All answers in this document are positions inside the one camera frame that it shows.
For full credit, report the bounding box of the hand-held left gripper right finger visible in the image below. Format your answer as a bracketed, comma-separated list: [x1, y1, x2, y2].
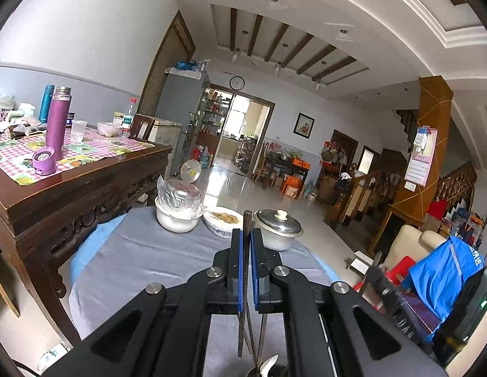
[250, 228, 448, 377]

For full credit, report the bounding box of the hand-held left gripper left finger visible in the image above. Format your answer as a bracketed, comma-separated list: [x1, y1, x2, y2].
[43, 228, 244, 377]

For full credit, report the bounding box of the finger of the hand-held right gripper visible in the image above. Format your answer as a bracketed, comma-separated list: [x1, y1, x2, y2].
[359, 250, 389, 297]
[379, 279, 433, 356]

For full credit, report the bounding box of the set of dark chopsticks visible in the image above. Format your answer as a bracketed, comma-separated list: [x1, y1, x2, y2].
[245, 314, 268, 368]

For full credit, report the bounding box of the large white plastic spoon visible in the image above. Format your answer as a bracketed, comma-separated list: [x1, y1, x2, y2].
[259, 354, 279, 374]

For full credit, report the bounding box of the black utensil holder cup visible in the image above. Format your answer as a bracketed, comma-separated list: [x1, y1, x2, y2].
[245, 363, 289, 377]

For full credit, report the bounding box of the small white step stool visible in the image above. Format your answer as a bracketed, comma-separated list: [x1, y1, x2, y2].
[347, 251, 375, 277]

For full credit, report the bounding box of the red plastic chair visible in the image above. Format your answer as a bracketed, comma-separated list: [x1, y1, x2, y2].
[353, 255, 419, 295]

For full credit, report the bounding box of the metal pot with lid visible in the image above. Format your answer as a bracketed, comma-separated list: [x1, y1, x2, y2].
[252, 209, 304, 252]

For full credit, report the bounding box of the cream sofa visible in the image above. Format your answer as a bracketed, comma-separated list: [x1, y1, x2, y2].
[383, 225, 450, 271]

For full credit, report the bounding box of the blue jacket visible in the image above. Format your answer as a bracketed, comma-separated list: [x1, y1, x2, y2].
[407, 236, 485, 342]

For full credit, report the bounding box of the patterned bowl with food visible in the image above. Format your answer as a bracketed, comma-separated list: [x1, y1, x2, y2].
[203, 206, 244, 238]

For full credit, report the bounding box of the white bowl with plastic wrap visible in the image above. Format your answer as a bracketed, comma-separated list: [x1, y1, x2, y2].
[155, 175, 205, 233]

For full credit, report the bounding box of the orange carton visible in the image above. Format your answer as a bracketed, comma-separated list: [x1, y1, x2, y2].
[282, 176, 305, 199]

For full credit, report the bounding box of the wooden dining table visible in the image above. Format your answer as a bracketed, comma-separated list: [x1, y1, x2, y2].
[261, 153, 311, 189]

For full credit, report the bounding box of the grey tablecloth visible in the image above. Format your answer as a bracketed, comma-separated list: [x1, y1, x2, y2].
[68, 206, 334, 377]

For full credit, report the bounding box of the wooden dining chair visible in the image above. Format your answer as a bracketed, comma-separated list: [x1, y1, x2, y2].
[253, 141, 279, 183]

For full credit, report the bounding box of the small white fan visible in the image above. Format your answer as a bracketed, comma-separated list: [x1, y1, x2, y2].
[180, 160, 202, 183]

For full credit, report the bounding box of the wooden staircase railing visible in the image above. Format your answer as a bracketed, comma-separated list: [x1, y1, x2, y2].
[346, 161, 478, 244]

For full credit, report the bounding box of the white blue hanging bag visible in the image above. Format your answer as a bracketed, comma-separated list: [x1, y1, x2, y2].
[412, 126, 430, 156]

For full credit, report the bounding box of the light blue table cover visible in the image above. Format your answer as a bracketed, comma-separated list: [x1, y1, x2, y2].
[70, 214, 338, 283]

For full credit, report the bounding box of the glass shelf cabinet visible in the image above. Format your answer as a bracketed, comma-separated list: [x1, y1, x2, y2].
[198, 86, 232, 158]

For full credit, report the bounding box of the framed flower picture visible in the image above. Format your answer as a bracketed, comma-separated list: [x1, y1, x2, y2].
[293, 112, 315, 139]

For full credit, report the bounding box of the white chest freezer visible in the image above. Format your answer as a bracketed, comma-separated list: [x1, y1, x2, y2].
[149, 118, 183, 154]

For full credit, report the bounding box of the dark wooden chair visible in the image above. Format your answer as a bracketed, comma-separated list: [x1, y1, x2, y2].
[129, 114, 155, 142]

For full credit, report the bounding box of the carved wooden sideboard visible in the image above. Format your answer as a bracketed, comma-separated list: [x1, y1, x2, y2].
[0, 126, 173, 346]

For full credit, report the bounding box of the wooden pillar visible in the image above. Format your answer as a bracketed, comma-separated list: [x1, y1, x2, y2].
[367, 75, 454, 256]

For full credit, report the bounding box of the grey refrigerator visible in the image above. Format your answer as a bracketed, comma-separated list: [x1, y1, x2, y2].
[155, 71, 210, 177]

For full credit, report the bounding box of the red cap water bottle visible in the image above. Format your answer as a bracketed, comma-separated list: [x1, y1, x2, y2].
[121, 97, 138, 138]

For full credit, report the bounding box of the small white bowl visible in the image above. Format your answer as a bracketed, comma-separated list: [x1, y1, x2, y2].
[97, 122, 123, 138]

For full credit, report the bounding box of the clear plastic cup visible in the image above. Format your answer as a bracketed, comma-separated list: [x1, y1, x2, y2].
[71, 120, 88, 143]

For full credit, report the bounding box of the purple thermos lid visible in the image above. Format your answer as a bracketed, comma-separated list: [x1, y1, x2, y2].
[32, 147, 57, 176]

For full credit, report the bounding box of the brown wooden door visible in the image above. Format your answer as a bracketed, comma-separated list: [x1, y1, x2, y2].
[137, 10, 197, 118]

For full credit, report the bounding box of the purple thermos flask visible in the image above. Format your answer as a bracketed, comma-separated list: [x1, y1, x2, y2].
[45, 86, 72, 160]

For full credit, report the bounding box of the pink checkered table mat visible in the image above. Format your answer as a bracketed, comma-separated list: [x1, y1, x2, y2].
[0, 128, 155, 187]

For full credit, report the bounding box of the teal bottle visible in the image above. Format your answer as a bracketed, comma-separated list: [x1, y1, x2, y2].
[39, 84, 55, 123]

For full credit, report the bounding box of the pile of snack packets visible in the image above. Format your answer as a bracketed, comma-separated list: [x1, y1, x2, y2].
[0, 90, 47, 138]

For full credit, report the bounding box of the pink wall calendar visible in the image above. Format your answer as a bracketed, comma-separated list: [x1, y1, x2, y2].
[404, 128, 438, 187]

